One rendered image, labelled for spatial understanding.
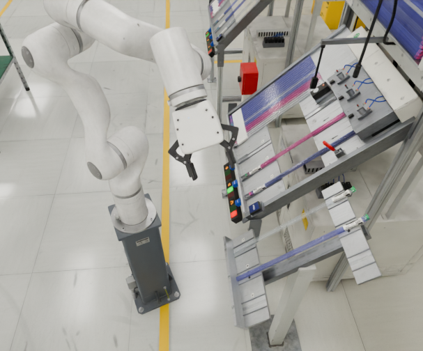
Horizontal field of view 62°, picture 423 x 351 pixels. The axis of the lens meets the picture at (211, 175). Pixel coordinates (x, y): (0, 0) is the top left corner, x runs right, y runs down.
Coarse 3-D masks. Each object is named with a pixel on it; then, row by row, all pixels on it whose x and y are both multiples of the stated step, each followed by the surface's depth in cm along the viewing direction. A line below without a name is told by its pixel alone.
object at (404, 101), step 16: (352, 48) 139; (368, 48) 133; (368, 64) 129; (384, 64) 124; (384, 80) 121; (400, 80) 116; (384, 96) 118; (400, 96) 113; (416, 96) 109; (400, 112) 113; (416, 112) 114
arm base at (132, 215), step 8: (120, 200) 133; (128, 200) 133; (136, 200) 135; (144, 200) 142; (120, 208) 137; (128, 208) 136; (136, 208) 138; (144, 208) 143; (152, 208) 151; (112, 216) 148; (120, 216) 143; (128, 216) 140; (136, 216) 141; (144, 216) 145; (152, 216) 148; (120, 224) 145; (128, 224) 145; (136, 224) 145; (144, 224) 145; (128, 232) 142; (136, 232) 143
